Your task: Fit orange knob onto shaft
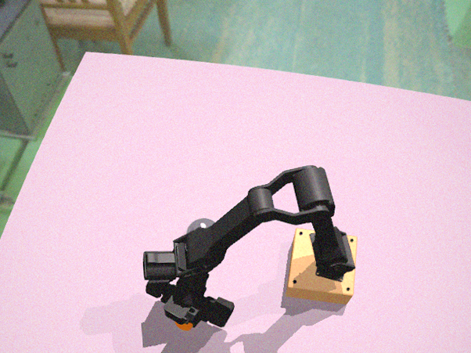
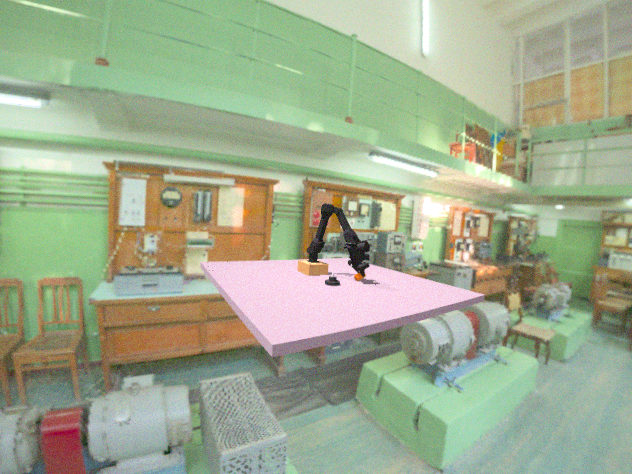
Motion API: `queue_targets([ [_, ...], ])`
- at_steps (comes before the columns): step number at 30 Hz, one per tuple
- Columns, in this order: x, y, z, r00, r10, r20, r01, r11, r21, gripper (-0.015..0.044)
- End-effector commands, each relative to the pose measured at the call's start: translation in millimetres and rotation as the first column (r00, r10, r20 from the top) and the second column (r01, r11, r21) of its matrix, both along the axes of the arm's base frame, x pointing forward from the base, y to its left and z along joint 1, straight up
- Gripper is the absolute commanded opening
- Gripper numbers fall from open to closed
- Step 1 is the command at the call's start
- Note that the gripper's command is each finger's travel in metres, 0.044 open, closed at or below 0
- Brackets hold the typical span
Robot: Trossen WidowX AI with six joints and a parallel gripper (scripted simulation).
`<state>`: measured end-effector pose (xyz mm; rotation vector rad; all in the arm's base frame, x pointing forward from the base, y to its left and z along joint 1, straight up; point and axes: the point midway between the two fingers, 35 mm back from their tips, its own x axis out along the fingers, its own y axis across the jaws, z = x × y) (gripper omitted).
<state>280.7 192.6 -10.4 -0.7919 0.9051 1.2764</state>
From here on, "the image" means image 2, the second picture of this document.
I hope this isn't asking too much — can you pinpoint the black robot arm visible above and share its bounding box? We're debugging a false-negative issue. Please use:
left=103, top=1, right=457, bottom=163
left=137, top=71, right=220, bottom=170
left=306, top=203, right=370, bottom=263

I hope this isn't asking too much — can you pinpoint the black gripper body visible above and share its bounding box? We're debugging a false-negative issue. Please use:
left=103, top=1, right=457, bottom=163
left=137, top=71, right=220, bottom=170
left=348, top=253, right=369, bottom=271

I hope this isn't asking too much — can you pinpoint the grey round pedestal with silver shaft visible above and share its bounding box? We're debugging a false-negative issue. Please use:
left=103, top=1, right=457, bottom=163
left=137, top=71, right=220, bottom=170
left=325, top=274, right=340, bottom=287

